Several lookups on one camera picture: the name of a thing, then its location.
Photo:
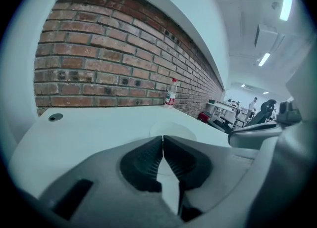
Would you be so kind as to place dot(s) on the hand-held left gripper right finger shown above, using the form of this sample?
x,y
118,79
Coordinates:
x,y
198,162

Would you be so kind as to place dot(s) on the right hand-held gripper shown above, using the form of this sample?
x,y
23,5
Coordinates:
x,y
292,160

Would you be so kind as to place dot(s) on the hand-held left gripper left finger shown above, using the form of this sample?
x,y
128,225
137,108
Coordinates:
x,y
104,172

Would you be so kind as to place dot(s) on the black office chair with headrest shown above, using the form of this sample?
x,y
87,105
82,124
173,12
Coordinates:
x,y
262,113

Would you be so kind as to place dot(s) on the long white background table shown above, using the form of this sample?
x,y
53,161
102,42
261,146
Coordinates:
x,y
220,105

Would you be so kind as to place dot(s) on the white square table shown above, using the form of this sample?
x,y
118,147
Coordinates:
x,y
86,133

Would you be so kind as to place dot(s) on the red bag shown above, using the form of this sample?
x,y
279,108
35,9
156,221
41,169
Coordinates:
x,y
203,117

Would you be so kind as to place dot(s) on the clear plastic bottle red label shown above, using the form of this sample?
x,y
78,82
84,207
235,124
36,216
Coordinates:
x,y
171,96

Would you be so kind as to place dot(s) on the short ceiling light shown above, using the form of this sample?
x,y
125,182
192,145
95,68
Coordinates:
x,y
264,59

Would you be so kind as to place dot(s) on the ceiling air conditioner unit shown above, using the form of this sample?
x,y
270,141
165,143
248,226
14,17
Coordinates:
x,y
266,36

